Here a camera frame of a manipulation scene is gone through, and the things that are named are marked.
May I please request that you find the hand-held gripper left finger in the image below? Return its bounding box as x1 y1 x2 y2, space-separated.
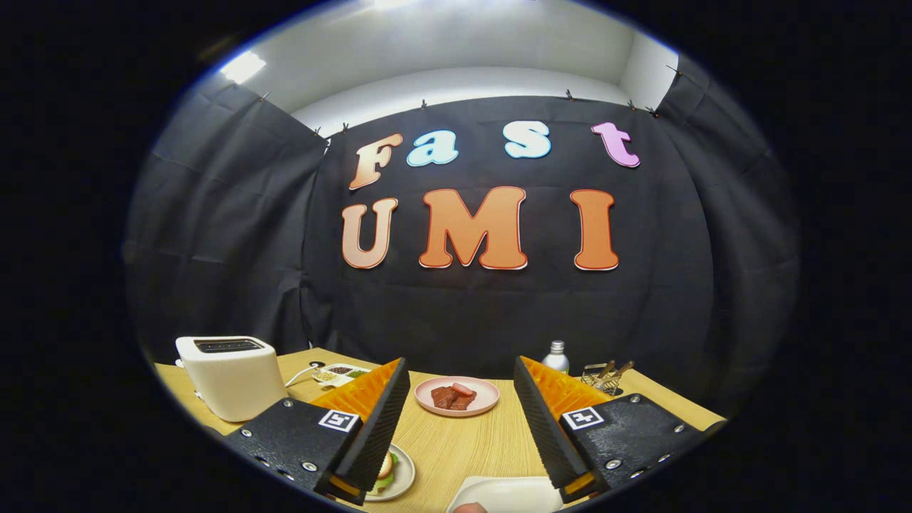
223 358 412 504

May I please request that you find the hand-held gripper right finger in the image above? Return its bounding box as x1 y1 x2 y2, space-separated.
514 356 713 504

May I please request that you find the white round plate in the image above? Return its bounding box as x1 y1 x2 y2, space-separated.
365 444 416 502

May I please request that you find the pink plate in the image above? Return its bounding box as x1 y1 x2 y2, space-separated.
415 376 501 418

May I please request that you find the white divided bean tray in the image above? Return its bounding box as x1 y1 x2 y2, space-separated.
312 364 372 388

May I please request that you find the silver bottle green label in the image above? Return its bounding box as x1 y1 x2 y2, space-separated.
541 340 570 375

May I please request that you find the white oval dish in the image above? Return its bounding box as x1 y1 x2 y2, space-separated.
447 476 565 513

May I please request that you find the black backdrop cloth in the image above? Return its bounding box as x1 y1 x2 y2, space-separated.
123 53 802 421

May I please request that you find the white toaster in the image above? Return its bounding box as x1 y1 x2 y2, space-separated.
175 336 289 423

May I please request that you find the ceiling light panel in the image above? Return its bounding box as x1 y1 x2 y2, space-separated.
219 51 267 85

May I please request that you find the metal wire utensil basket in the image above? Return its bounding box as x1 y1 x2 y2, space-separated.
581 363 624 396

